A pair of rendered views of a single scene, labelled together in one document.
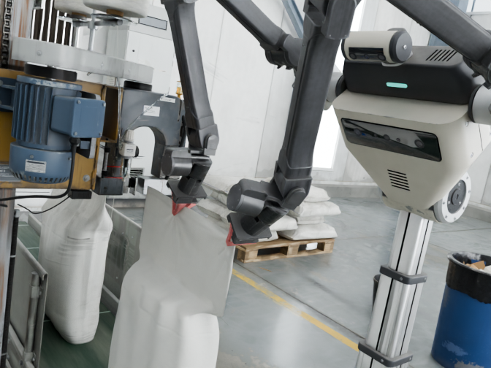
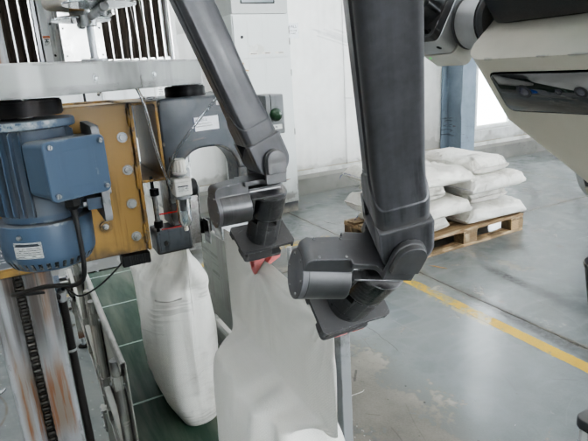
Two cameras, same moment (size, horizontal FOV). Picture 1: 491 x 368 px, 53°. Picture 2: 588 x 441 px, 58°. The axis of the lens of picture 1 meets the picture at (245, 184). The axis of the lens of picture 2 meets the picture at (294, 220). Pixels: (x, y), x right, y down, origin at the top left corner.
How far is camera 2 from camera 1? 0.46 m
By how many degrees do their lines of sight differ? 14
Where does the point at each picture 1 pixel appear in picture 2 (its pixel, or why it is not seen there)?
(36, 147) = (23, 224)
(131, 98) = (171, 112)
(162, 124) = (227, 138)
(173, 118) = not seen: hidden behind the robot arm
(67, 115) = (41, 171)
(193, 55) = (210, 30)
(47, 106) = (19, 161)
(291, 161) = (381, 199)
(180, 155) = (230, 194)
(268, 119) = not seen: hidden behind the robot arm
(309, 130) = (402, 132)
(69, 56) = (24, 79)
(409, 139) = not seen: outside the picture
